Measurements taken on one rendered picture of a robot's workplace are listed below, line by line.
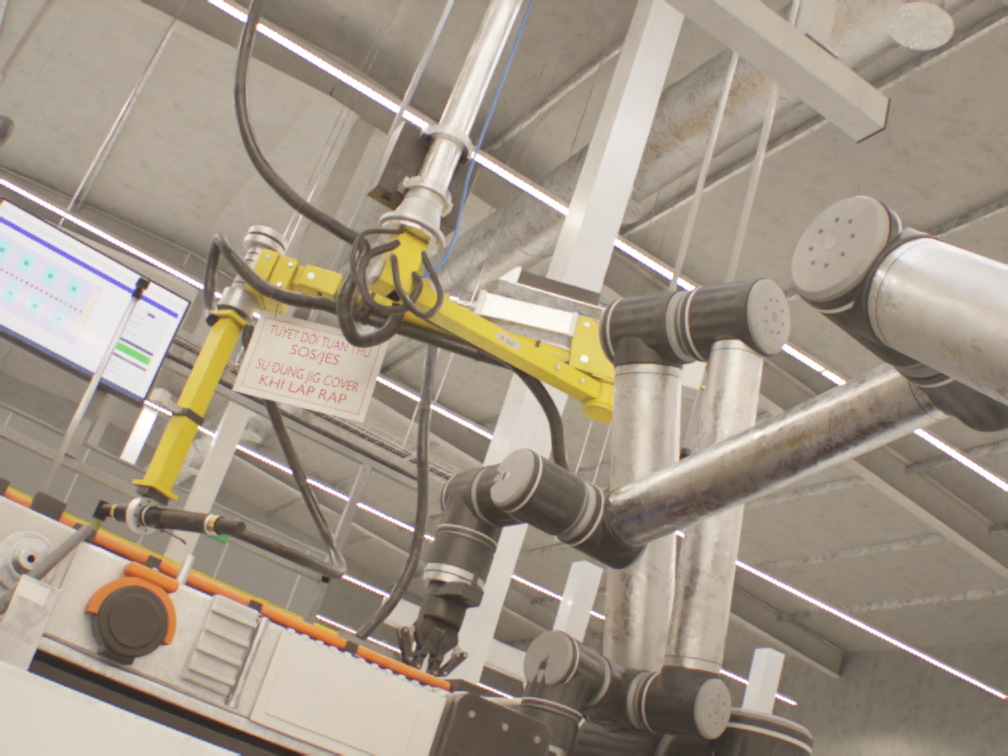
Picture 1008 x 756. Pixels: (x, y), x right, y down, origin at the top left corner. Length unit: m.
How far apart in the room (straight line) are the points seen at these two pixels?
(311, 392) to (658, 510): 1.24
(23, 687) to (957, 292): 0.97
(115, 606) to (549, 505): 0.97
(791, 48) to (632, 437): 1.70
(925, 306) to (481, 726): 0.63
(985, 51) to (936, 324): 12.06
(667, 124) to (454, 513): 9.52
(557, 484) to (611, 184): 5.54
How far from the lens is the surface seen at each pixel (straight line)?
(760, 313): 2.24
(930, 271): 1.33
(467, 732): 1.23
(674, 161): 11.60
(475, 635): 6.24
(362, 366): 2.92
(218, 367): 2.96
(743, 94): 10.71
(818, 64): 3.76
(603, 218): 7.25
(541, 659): 2.09
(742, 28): 3.63
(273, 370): 2.94
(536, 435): 6.58
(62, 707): 0.67
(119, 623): 1.10
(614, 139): 7.53
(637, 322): 2.36
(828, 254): 1.43
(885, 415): 1.65
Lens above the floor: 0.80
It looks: 25 degrees up
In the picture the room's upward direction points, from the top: 18 degrees clockwise
